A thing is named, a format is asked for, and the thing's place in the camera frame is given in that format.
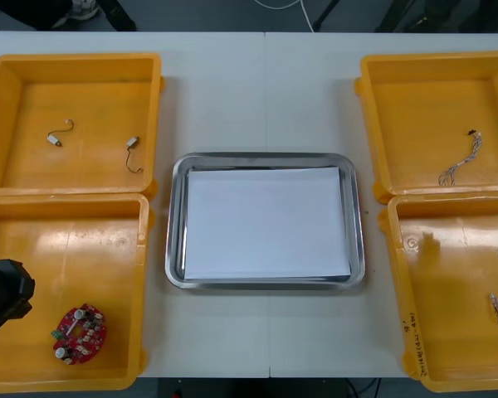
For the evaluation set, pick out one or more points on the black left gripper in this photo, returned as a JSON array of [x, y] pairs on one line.
[[4, 290]]

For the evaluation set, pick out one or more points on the round red circuit board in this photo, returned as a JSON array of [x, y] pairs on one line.
[[79, 333]]

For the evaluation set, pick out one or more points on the steel tray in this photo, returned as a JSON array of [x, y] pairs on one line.
[[175, 232]]

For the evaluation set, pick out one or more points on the yellow-orange plastic bin with handwriting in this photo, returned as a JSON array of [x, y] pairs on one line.
[[448, 315]]

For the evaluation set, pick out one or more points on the white paper sheet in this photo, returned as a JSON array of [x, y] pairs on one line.
[[265, 224]]

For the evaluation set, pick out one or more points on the person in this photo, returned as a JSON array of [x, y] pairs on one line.
[[74, 12]]

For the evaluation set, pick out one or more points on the black stand leg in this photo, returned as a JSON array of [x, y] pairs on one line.
[[325, 12]]

